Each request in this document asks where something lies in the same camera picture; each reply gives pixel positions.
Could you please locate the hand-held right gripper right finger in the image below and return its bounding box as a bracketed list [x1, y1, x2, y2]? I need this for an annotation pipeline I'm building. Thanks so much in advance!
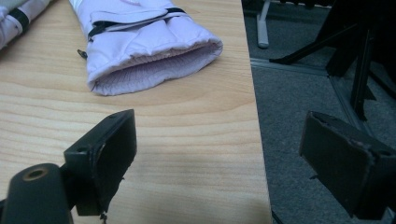
[298, 110, 396, 220]

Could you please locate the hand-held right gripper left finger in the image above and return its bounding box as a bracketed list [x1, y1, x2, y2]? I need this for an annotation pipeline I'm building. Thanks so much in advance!
[64, 108, 138, 217]

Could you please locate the lilac padded glove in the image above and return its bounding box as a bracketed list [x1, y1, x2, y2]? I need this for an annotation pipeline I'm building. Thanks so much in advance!
[68, 0, 224, 96]
[0, 0, 52, 50]

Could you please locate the black tripod stand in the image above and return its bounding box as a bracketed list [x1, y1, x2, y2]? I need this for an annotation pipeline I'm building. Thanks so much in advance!
[269, 0, 396, 122]

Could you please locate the white metal stand leg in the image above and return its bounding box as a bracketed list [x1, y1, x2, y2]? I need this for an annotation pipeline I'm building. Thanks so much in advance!
[256, 0, 272, 49]

